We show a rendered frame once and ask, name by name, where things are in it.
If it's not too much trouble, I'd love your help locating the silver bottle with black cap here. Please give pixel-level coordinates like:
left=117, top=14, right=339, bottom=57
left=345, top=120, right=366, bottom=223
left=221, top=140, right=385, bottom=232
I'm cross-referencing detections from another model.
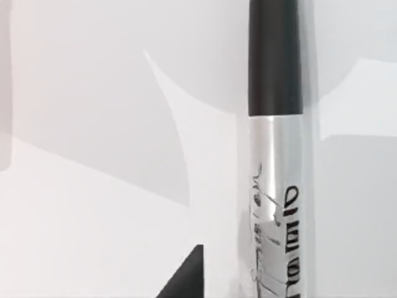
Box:
left=247, top=0, right=305, bottom=298

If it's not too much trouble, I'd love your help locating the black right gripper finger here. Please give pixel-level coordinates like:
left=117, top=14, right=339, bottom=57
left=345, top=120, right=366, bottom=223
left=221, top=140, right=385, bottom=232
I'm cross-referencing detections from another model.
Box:
left=156, top=244, right=205, bottom=298

